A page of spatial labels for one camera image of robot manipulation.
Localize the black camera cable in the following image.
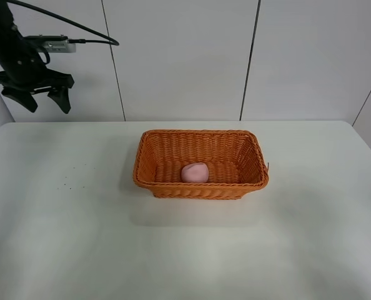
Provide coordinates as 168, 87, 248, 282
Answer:
6, 0, 120, 46

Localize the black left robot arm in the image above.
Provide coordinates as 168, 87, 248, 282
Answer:
0, 1, 74, 114

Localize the pink peach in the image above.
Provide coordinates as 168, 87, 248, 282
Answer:
181, 162, 209, 183

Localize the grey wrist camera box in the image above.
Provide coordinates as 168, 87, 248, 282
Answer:
25, 35, 76, 53

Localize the orange wicker basket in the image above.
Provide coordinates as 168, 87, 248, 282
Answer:
133, 129, 269, 200

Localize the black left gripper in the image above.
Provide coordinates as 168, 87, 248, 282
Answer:
0, 34, 74, 114

